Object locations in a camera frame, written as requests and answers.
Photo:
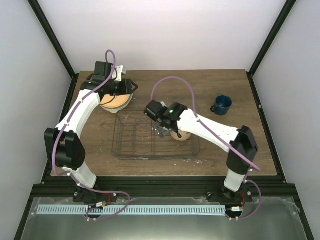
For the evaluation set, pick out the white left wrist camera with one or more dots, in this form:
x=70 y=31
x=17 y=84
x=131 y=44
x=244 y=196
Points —
x=118 y=73

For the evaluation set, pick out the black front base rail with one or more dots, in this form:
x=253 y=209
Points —
x=210 y=188

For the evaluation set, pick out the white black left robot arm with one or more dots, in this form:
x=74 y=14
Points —
x=63 y=143

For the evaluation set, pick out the black left frame post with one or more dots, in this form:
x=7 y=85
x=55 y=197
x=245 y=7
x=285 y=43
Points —
x=44 y=22

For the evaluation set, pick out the black frame post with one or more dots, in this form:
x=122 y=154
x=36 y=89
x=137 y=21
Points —
x=44 y=22
x=280 y=20

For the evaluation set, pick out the small cream ceramic bowl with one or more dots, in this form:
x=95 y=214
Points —
x=182 y=136

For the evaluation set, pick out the yellow ceramic plate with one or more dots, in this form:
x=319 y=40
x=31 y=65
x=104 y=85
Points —
x=110 y=101

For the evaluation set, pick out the light blue slotted strip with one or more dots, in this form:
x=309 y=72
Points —
x=199 y=210

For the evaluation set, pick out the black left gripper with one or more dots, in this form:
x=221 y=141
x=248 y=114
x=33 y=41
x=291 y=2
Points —
x=126 y=88

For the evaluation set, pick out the white bowl green red rim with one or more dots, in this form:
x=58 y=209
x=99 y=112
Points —
x=115 y=110

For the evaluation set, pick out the clear acrylic front panel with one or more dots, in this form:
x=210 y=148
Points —
x=272 y=218

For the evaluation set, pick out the black wire dish rack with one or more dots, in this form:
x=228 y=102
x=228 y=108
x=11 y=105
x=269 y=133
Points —
x=136 y=137

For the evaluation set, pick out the dark blue ceramic mug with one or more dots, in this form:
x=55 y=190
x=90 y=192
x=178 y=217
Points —
x=221 y=105

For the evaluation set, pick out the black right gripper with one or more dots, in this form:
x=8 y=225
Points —
x=162 y=132

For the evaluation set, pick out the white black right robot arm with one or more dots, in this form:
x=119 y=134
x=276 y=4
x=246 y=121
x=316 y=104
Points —
x=239 y=143

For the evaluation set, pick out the black right frame post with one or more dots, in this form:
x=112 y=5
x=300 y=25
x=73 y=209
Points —
x=280 y=20

